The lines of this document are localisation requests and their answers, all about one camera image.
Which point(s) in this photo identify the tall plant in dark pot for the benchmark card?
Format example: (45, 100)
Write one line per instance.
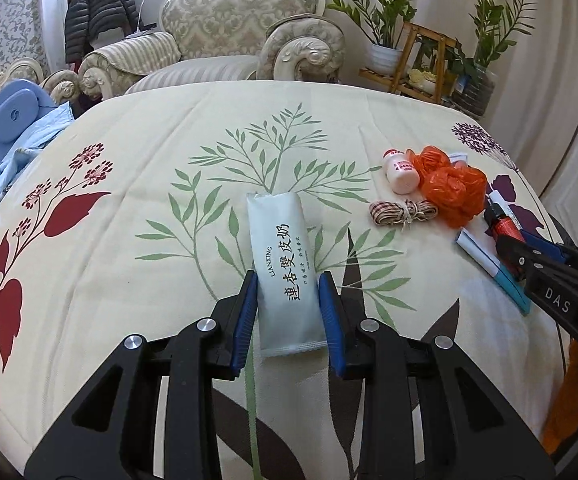
(497, 24)

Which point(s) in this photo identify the small white yogurt bottle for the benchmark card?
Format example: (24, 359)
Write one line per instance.
(400, 172)

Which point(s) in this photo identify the black puffer jacket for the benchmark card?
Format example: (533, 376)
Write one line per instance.
(85, 20)

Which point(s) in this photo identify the blue massage pillow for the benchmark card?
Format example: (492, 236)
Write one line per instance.
(22, 102)

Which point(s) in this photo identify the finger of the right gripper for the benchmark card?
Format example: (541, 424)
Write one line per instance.
(536, 268)
(544, 246)

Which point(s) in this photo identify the light blue cloth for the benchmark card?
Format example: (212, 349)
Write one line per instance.
(16, 155)

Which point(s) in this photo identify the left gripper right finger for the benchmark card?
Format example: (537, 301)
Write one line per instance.
(429, 411)

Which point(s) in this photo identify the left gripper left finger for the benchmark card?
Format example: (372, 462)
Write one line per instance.
(107, 431)

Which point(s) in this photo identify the white curtain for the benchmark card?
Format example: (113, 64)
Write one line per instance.
(534, 109)

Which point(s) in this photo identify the white green tube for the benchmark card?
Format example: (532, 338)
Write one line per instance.
(497, 198)

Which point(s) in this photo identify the floral cream tablecloth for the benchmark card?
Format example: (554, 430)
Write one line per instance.
(134, 220)

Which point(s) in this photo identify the plant in white pot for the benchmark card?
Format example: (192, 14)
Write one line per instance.
(382, 23)

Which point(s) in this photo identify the red drink bottle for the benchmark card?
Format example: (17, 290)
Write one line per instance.
(500, 223)

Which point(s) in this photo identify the checkered twine bundle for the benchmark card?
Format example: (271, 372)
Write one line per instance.
(401, 214)

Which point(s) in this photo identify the small yellow flower pot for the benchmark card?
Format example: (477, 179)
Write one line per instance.
(422, 80)

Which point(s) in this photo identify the wooden plant stand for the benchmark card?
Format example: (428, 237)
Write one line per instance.
(422, 48)

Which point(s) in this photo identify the orange plastic bag ball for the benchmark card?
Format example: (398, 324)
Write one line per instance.
(458, 192)

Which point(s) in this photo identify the white teal paper box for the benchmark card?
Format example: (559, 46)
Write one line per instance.
(494, 268)

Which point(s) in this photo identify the white red snack packet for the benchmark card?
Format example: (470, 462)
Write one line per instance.
(459, 160)

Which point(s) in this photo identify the ornate cream armchair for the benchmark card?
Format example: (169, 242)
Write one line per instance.
(208, 41)

